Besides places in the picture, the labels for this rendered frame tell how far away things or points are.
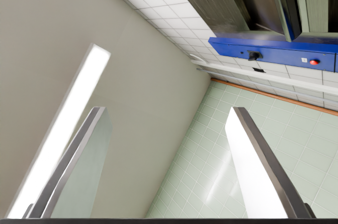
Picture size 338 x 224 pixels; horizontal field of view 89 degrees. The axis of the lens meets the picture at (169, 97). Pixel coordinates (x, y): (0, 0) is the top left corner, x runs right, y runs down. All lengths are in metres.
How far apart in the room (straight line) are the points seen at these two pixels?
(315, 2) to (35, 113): 1.28
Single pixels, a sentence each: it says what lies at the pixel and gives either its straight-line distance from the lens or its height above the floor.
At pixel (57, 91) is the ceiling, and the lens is 1.16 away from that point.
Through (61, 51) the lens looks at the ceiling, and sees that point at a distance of 1.13.
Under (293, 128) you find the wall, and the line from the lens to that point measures 1.58.
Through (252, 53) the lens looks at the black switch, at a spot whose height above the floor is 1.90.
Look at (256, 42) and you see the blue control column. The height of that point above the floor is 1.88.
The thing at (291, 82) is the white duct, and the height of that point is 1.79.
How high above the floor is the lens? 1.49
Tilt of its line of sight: 46 degrees up
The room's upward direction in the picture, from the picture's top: 64 degrees counter-clockwise
